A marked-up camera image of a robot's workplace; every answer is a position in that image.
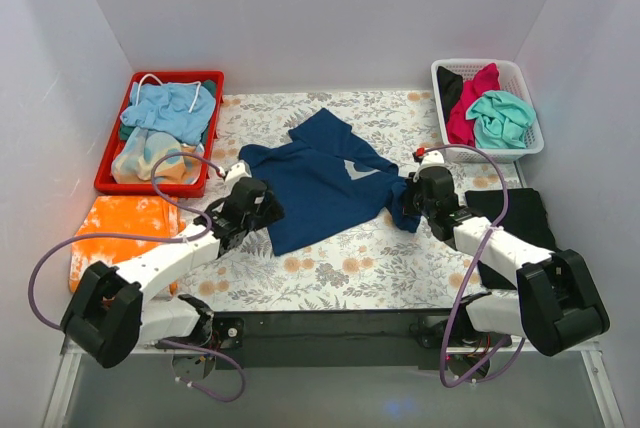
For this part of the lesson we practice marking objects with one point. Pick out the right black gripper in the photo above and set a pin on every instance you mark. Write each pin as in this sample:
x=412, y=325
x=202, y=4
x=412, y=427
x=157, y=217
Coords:
x=413, y=199

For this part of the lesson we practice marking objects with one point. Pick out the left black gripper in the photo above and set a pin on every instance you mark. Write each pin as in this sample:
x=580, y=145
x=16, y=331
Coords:
x=270, y=207

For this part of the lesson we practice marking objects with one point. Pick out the dark blue t shirt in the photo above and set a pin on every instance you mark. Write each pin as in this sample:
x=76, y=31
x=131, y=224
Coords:
x=327, y=180

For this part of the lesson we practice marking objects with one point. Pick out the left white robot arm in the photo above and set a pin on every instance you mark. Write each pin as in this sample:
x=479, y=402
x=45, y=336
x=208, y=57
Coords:
x=114, y=308

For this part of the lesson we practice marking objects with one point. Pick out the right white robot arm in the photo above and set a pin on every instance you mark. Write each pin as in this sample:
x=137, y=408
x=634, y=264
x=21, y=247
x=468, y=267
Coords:
x=556, y=305

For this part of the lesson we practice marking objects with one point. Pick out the magenta shirt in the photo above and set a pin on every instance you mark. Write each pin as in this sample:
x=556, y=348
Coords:
x=459, y=129

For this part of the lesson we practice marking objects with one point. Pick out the black folded shirt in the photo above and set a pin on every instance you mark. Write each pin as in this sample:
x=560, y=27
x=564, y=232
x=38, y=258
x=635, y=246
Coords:
x=526, y=218

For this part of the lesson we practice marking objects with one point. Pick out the teal shirt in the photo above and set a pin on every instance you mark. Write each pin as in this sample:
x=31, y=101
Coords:
x=500, y=120

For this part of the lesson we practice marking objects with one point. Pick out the orange tie-dye folded shirt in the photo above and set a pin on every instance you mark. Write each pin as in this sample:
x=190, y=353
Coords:
x=132, y=215

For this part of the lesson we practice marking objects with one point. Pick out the black shirt in basket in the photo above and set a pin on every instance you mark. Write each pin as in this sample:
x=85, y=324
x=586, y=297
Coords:
x=450, y=86

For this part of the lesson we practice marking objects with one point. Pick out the white plastic basket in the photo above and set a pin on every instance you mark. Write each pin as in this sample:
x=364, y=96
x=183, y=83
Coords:
x=511, y=79

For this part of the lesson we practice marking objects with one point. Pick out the yellow blue patterned garment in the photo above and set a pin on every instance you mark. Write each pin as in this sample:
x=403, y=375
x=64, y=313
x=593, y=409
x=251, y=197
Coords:
x=143, y=149

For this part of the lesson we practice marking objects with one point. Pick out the light blue garment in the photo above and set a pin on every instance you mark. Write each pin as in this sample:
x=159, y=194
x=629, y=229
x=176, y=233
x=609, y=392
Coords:
x=167, y=110

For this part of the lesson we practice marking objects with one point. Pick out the dark green garment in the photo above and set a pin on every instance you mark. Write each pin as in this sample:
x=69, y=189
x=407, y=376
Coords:
x=212, y=88

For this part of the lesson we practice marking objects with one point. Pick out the red plastic tray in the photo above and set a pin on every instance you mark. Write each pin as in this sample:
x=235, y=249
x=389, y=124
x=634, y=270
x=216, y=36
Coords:
x=163, y=113

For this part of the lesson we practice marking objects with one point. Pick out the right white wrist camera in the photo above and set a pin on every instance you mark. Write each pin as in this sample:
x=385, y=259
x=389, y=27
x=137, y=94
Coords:
x=426, y=158

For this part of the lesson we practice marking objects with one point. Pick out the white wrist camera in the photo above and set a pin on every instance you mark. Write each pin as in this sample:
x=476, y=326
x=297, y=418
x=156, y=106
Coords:
x=426, y=158
x=234, y=173

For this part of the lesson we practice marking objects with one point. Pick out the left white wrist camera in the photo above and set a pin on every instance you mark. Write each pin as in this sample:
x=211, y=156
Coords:
x=234, y=173

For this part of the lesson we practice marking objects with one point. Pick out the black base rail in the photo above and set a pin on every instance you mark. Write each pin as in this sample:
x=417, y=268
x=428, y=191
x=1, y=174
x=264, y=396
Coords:
x=322, y=339

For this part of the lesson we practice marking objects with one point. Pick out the aluminium frame rail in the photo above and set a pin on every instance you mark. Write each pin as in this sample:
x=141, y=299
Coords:
x=128, y=395

